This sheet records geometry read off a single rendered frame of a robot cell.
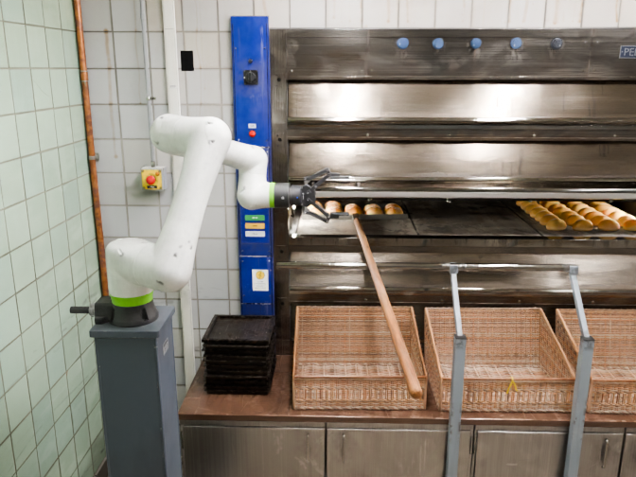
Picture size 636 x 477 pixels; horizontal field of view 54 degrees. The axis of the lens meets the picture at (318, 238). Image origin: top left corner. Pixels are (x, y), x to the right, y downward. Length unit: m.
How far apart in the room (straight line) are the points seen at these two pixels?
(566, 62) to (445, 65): 0.52
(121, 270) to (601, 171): 2.10
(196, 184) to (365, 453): 1.42
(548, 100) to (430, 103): 0.51
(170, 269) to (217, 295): 1.28
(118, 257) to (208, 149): 0.41
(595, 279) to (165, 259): 2.08
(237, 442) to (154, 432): 0.72
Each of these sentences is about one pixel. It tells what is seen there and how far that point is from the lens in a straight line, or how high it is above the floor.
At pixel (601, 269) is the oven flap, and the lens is 3.19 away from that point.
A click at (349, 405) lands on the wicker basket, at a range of 2.66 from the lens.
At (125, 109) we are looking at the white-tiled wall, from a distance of 2.95.
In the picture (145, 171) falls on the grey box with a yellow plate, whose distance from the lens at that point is 2.88.
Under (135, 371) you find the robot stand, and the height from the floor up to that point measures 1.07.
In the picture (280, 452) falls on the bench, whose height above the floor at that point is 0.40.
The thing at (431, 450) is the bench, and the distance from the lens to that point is 2.74.
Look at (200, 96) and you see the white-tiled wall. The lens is 2.86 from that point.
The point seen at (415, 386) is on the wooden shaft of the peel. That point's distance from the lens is 1.57.
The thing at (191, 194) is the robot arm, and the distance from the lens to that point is 1.81.
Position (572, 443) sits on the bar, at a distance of 2.78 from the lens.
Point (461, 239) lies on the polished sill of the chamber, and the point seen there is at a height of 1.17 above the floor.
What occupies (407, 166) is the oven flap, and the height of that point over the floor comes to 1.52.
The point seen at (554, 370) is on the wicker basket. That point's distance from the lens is 2.99.
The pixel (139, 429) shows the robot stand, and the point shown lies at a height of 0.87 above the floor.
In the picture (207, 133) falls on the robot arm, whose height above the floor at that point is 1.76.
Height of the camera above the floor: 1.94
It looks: 15 degrees down
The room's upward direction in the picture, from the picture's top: straight up
